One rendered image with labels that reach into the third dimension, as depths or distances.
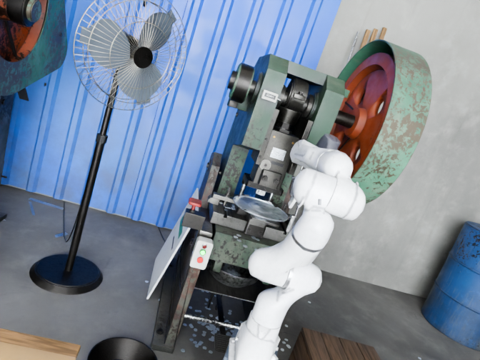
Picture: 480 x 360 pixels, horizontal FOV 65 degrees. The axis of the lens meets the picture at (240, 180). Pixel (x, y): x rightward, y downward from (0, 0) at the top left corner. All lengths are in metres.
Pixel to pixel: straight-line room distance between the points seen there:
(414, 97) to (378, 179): 0.37
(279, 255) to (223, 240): 0.65
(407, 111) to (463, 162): 2.19
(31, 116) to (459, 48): 3.41
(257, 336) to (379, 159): 0.88
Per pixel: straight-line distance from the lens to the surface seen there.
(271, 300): 1.34
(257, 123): 1.81
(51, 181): 3.36
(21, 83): 2.24
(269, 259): 1.25
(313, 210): 1.12
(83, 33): 1.87
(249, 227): 1.88
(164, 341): 2.07
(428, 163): 3.70
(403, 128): 1.72
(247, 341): 1.38
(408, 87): 1.77
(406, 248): 3.90
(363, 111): 2.03
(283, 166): 1.91
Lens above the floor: 1.31
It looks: 13 degrees down
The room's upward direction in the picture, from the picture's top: 19 degrees clockwise
